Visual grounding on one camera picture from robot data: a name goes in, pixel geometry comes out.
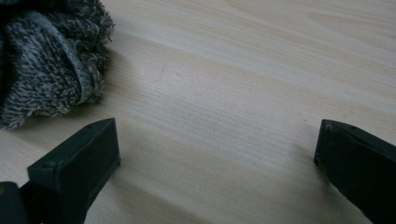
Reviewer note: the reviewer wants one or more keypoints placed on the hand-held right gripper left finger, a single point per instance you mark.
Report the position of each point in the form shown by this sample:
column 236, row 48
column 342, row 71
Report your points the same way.
column 74, row 168

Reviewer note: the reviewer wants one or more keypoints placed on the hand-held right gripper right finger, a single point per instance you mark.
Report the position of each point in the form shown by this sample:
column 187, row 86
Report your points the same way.
column 358, row 165

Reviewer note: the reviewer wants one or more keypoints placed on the grey fuzzy towel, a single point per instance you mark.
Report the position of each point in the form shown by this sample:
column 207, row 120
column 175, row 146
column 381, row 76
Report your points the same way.
column 40, row 62

